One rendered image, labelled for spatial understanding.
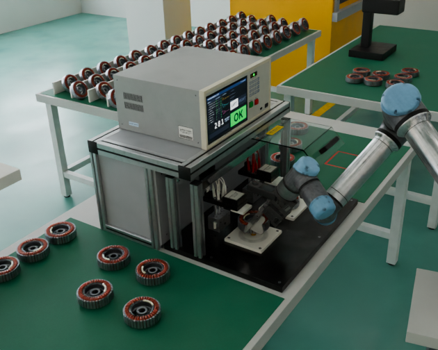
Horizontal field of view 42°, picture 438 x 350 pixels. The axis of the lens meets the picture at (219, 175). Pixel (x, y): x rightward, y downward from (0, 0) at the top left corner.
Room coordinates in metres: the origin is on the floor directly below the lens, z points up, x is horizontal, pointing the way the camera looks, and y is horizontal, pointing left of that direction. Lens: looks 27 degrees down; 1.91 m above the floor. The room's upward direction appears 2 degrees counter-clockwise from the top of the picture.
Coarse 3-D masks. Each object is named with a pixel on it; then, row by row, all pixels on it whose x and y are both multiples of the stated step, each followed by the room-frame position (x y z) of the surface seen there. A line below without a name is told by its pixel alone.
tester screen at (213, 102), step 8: (232, 88) 1.85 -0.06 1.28; (240, 88) 1.89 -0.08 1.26; (216, 96) 1.77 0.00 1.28; (224, 96) 1.80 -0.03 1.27; (232, 96) 1.85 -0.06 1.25; (240, 96) 1.89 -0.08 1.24; (208, 104) 1.73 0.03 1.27; (216, 104) 1.77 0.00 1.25; (224, 104) 1.80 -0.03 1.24; (208, 112) 1.72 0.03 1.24; (216, 112) 1.76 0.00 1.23; (224, 112) 1.80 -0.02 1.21; (208, 120) 1.72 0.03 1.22; (216, 120) 1.76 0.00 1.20; (224, 120) 1.80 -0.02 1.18; (208, 128) 1.72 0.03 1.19; (216, 128) 1.76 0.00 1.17; (216, 136) 1.76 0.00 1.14
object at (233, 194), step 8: (216, 192) 1.81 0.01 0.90; (232, 192) 1.77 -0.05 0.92; (240, 192) 1.76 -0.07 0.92; (208, 200) 1.77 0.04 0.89; (216, 200) 1.76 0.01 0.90; (224, 200) 1.74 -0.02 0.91; (232, 200) 1.72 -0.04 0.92; (240, 200) 1.72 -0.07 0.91; (216, 208) 1.77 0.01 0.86; (232, 208) 1.71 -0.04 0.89; (240, 208) 1.72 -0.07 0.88; (248, 208) 1.72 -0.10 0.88; (216, 216) 1.77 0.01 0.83
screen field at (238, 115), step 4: (240, 108) 1.89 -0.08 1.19; (244, 108) 1.91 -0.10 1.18; (232, 112) 1.84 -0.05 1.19; (236, 112) 1.87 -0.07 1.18; (240, 112) 1.89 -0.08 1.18; (244, 112) 1.91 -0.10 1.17; (232, 116) 1.84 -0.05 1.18; (236, 116) 1.87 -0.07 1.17; (240, 116) 1.89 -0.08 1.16; (244, 116) 1.91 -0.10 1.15; (232, 120) 1.84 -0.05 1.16; (236, 120) 1.87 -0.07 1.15; (240, 120) 1.89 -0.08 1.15; (232, 124) 1.84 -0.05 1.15
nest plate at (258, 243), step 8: (232, 232) 1.72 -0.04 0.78; (240, 232) 1.72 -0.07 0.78; (264, 232) 1.72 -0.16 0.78; (272, 232) 1.71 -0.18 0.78; (280, 232) 1.72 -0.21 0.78; (232, 240) 1.67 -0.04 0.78; (240, 240) 1.67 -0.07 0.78; (248, 240) 1.67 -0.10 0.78; (256, 240) 1.67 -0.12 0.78; (264, 240) 1.66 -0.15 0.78; (272, 240) 1.67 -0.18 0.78; (248, 248) 1.63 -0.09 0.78; (256, 248) 1.62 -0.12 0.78; (264, 248) 1.62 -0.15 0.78
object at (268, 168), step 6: (246, 168) 2.00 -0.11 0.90; (264, 168) 1.95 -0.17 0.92; (270, 168) 1.95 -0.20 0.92; (276, 168) 1.94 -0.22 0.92; (240, 174) 1.98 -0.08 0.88; (246, 174) 1.96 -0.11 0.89; (252, 174) 1.95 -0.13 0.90; (258, 174) 1.94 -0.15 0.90; (264, 174) 1.92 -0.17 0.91; (270, 174) 1.91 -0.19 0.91; (276, 174) 1.94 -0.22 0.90; (252, 180) 1.98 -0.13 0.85; (264, 180) 1.92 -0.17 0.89; (270, 180) 1.90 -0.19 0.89; (276, 180) 1.92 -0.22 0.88
